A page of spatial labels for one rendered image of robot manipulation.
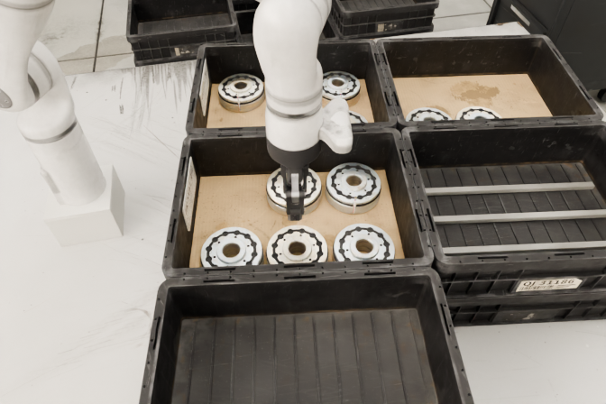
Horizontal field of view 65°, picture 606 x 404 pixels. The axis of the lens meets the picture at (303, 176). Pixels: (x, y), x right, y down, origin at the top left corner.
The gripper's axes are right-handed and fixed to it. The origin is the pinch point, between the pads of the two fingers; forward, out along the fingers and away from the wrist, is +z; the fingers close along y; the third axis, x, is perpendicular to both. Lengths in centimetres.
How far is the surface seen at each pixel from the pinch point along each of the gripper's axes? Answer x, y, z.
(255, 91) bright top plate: -8.0, -39.4, 10.4
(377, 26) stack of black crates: 35, -123, 45
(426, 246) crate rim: 19.5, 7.8, 2.6
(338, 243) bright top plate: 7.3, 2.4, 9.5
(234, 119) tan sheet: -12.8, -33.3, 13.2
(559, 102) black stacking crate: 58, -32, 9
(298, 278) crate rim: 0.4, 11.8, 4.1
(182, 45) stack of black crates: -40, -109, 44
